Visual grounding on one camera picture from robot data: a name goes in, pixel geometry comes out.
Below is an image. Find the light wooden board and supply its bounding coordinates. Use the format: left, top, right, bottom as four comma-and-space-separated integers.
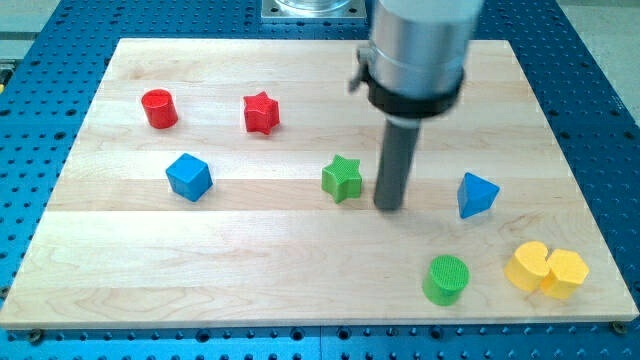
1, 38, 638, 330

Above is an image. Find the green cylinder block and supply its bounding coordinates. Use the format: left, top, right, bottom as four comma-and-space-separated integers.
422, 255, 470, 306

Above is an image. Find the blue triangle block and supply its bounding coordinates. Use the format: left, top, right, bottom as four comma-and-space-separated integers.
457, 172, 500, 219

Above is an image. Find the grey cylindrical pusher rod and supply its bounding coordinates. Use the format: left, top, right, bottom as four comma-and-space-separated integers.
374, 120, 420, 211

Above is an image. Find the red cylinder block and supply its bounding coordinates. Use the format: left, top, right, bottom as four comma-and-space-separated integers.
141, 89, 178, 129

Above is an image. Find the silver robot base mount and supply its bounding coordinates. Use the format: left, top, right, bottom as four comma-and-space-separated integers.
261, 0, 367, 20

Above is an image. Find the yellow hexagon block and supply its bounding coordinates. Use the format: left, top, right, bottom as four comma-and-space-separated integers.
540, 249, 590, 300

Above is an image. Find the red star block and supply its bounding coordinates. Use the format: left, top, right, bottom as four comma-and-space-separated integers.
243, 91, 280, 135

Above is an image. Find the green star block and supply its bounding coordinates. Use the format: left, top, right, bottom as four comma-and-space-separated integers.
321, 154, 362, 203

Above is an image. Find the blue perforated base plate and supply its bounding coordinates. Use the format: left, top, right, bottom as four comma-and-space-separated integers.
1, 0, 639, 359

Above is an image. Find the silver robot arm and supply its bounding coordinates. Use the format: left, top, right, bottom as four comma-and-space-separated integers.
348, 0, 484, 211

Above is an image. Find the black clamp ring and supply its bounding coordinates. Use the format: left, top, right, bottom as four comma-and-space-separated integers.
348, 43, 464, 122

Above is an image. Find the blue cube block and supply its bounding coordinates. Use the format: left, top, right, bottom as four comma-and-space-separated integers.
165, 153, 213, 202

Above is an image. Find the yellow heart block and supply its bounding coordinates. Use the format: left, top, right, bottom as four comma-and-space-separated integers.
504, 241, 550, 292

